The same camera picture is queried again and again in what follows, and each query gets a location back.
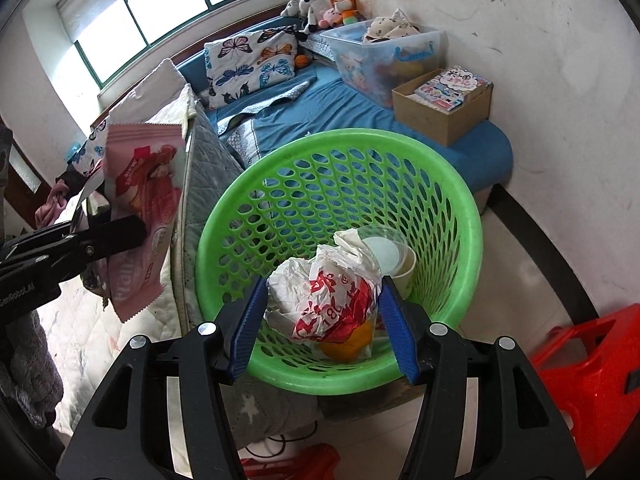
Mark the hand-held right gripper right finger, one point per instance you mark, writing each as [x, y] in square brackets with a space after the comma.
[397, 335]

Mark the cow plush toy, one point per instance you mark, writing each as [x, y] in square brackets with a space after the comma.
[312, 0]

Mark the orange tiger plush toy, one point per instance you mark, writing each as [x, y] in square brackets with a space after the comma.
[347, 5]

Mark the pink snack wrapper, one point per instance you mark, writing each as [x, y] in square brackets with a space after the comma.
[145, 185]

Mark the grey star print cloth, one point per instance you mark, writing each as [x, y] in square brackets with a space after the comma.
[260, 410]

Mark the red plastic stool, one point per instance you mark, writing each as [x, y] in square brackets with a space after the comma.
[590, 360]

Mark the green plastic basket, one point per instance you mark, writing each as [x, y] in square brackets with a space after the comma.
[320, 180]

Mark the colourful picture book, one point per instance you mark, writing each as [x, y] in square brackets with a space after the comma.
[450, 87]

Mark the small orange ball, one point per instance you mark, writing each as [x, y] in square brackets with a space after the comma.
[302, 62]

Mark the clear plastic storage bin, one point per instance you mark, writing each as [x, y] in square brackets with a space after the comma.
[370, 67]

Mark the pink plush toy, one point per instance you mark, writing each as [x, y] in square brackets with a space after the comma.
[330, 17]

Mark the window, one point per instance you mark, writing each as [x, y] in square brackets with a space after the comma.
[150, 5]

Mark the cardboard box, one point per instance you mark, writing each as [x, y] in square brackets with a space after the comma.
[440, 120]

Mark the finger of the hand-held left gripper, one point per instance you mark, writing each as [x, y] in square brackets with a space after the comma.
[117, 237]

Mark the butterfly print pillow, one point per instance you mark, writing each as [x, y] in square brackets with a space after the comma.
[250, 60]

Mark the butterfly print sheet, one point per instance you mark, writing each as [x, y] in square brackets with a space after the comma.
[92, 147]

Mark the black metal frame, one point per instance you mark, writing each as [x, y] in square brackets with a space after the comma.
[540, 250]

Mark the red plastic object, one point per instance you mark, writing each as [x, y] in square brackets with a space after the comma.
[300, 465]

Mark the red print plastic bag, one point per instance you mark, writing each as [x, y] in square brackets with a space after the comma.
[325, 290]

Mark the orange wrapper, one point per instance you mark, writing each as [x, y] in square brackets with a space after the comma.
[350, 345]

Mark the grey quilted mattress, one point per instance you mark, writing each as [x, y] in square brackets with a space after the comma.
[205, 175]

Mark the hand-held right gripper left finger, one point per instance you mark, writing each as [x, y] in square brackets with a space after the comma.
[247, 330]

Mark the folded beige blanket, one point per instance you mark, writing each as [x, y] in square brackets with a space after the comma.
[155, 90]

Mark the translucent plastic cup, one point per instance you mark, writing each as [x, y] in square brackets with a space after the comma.
[395, 260]

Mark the pink cloth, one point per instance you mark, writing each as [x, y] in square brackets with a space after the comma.
[50, 205]

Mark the spotted white cloth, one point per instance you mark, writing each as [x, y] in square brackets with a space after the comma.
[390, 27]

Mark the blue bed sheet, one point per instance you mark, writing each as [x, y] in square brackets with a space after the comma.
[325, 105]

